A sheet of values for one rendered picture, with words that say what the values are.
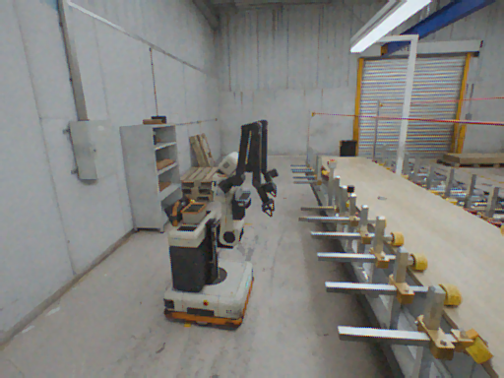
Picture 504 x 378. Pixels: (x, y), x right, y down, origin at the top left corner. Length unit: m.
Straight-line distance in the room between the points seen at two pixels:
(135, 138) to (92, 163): 0.92
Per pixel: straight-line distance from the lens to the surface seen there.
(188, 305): 2.38
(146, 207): 4.07
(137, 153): 3.91
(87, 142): 3.14
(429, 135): 11.01
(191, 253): 2.14
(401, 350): 1.47
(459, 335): 1.20
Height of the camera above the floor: 1.69
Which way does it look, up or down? 15 degrees down
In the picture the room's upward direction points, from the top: 2 degrees counter-clockwise
